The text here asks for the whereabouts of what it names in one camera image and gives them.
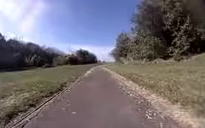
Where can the grass slope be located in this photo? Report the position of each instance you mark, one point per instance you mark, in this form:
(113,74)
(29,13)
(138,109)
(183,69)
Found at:
(176,76)

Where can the kerb strip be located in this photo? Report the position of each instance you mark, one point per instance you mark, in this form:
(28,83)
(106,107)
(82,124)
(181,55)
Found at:
(45,105)

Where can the row of trees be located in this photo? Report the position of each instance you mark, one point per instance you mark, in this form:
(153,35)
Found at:
(170,30)

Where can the row of dark bushes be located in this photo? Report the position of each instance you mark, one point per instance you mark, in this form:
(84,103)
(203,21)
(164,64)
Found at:
(30,55)

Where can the grass field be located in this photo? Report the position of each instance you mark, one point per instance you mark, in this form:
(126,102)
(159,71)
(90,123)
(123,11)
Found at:
(26,83)

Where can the grey asphalt path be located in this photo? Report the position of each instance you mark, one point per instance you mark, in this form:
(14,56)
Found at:
(96,100)

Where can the pale gravel strip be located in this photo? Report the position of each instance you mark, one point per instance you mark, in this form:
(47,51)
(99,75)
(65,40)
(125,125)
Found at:
(146,96)

